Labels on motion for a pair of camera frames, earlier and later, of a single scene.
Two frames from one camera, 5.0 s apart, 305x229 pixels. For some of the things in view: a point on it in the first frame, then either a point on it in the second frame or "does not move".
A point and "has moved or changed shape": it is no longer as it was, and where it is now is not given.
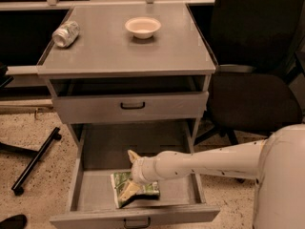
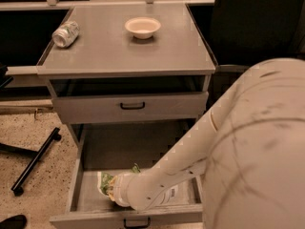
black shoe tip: x=15 y=221 does not move
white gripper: x=138 y=170 → x=120 y=188
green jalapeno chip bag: x=119 y=179 has moved or changed shape
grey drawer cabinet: x=130 y=78 does not move
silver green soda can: x=66 y=33 does not move
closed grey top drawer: x=76 y=109 does not move
